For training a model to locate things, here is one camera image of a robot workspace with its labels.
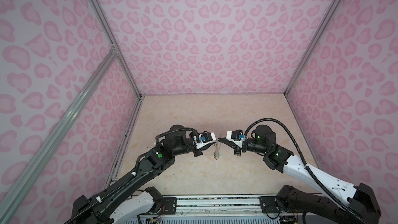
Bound aluminium frame strut diagonal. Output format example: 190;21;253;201
0;49;119;222

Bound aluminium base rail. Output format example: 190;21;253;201
121;193;355;224

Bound left corner aluminium post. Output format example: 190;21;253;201
88;0;142;99

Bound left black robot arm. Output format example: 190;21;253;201
67;125;217;224

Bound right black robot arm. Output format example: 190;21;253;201
218;124;381;224

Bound right corner aluminium post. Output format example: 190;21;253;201
284;0;344;97

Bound corner aluminium post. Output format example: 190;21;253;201
88;0;142;99
284;0;344;97

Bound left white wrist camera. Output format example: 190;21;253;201
193;132;217;149

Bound metal key holder plate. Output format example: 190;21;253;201
214;135;222;160

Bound left black corrugated cable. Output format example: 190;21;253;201
63;127;200;224

